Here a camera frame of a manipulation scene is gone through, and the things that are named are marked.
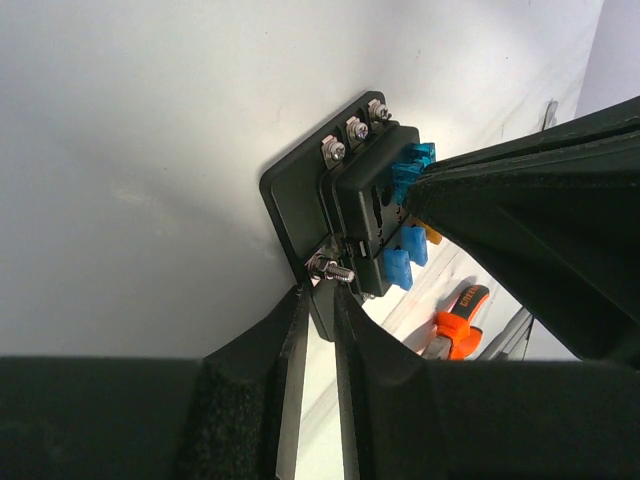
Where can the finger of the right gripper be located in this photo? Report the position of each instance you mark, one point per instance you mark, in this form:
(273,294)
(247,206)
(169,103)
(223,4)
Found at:
(558,229)
(619,119)

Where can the blue fuse seated in box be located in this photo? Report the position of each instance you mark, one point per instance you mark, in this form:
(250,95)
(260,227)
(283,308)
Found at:
(397,268)

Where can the orange handled needle-nose pliers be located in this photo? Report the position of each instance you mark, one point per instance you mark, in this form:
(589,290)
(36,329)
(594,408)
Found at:
(455,336)

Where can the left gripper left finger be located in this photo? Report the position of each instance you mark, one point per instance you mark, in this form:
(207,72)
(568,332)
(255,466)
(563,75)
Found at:
(244,417)

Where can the blue blade fuse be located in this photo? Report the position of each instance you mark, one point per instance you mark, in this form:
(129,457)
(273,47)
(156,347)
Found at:
(414,159)
(414,242)

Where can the orange blade fuse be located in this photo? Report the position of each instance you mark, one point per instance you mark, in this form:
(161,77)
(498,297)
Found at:
(432,235)

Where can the clear plastic fuse box cover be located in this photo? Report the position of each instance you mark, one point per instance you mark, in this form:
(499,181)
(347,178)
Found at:
(549,118)

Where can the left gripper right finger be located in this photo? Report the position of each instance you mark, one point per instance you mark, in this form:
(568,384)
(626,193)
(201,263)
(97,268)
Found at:
(386,411)

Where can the black fuse box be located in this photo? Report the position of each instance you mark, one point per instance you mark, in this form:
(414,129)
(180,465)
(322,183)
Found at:
(331,201)

